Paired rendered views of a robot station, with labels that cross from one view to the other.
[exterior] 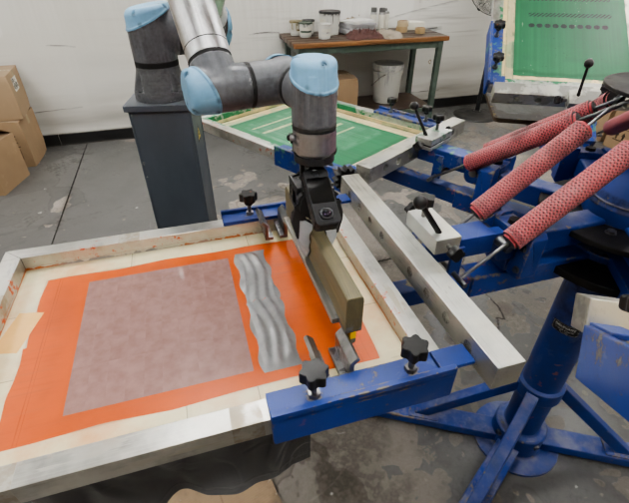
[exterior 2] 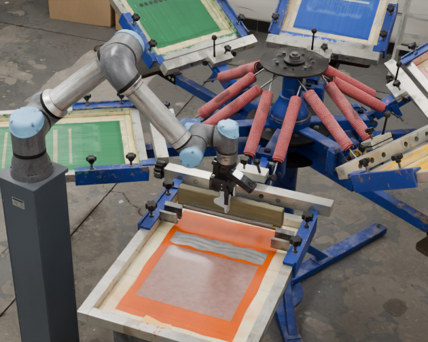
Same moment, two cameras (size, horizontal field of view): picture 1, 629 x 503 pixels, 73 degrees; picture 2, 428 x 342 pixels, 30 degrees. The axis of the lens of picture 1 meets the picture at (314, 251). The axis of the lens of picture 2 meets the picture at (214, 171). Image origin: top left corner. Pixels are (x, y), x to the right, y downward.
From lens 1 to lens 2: 2.43 m
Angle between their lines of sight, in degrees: 44
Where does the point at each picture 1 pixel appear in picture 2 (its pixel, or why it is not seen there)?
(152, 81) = (42, 163)
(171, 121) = (55, 185)
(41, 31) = not seen: outside the picture
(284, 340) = (251, 252)
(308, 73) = (234, 131)
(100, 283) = (141, 291)
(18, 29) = not seen: outside the picture
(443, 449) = not seen: hidden behind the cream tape
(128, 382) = (229, 300)
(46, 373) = (198, 321)
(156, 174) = (45, 231)
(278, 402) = (289, 260)
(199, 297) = (193, 264)
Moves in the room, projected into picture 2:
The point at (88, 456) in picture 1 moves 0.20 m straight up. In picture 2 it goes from (267, 310) to (271, 262)
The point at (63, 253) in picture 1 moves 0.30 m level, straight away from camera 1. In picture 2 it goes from (104, 292) to (14, 288)
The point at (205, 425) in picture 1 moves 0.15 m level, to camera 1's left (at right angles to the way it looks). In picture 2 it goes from (280, 281) to (255, 305)
